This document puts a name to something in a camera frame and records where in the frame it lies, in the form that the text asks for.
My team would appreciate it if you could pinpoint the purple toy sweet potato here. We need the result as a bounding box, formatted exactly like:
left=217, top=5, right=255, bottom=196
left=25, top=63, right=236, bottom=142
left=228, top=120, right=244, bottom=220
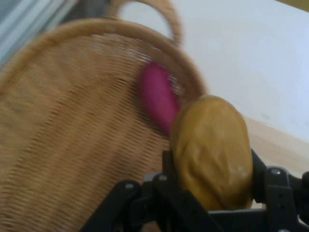
left=138, top=61, right=182, bottom=136

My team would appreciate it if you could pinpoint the aluminium frame rail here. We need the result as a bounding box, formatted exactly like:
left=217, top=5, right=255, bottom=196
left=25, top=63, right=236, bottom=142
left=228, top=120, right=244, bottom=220
left=0, top=0, right=78, bottom=69

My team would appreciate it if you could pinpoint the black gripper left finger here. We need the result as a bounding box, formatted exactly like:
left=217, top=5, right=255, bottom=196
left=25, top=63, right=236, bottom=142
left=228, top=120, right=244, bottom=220
left=82, top=149, right=224, bottom=232

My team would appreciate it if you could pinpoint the brown toy potato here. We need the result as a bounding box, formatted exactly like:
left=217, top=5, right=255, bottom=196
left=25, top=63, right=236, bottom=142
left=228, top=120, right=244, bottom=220
left=169, top=94, right=254, bottom=211

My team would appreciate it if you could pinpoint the woven wicker basket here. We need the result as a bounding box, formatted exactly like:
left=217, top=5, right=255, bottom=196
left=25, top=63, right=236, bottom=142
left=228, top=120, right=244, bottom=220
left=0, top=0, right=211, bottom=232

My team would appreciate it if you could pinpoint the wooden cutting board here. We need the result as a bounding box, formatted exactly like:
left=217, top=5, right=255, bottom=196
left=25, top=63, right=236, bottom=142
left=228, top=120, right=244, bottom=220
left=240, top=115, right=309, bottom=211

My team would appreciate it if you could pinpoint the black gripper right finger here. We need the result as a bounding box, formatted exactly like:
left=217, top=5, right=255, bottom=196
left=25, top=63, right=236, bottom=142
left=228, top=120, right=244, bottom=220
left=250, top=147, right=309, bottom=232

